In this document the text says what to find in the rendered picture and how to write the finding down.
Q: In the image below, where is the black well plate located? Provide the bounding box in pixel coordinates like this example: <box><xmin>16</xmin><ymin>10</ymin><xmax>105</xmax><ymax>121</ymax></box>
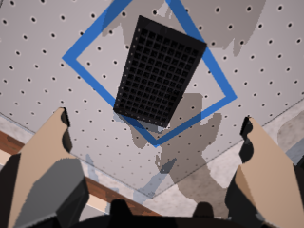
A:
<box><xmin>113</xmin><ymin>15</ymin><xmax>207</xmax><ymax>128</ymax></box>

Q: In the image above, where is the blue tape outline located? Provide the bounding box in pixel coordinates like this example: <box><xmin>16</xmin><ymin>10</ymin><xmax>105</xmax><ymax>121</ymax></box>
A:
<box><xmin>62</xmin><ymin>0</ymin><xmax>237</xmax><ymax>148</ymax></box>

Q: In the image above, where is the grey flat rectangular plate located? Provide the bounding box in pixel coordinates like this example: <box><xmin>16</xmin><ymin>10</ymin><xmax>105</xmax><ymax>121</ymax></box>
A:
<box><xmin>0</xmin><ymin>0</ymin><xmax>304</xmax><ymax>199</ymax></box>

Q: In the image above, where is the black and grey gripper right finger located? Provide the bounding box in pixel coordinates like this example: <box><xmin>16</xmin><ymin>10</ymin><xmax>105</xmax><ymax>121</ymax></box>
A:
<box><xmin>225</xmin><ymin>117</ymin><xmax>304</xmax><ymax>228</ymax></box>

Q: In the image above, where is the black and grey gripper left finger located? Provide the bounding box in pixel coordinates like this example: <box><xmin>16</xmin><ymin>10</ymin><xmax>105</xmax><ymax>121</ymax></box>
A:
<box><xmin>0</xmin><ymin>107</ymin><xmax>89</xmax><ymax>228</ymax></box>

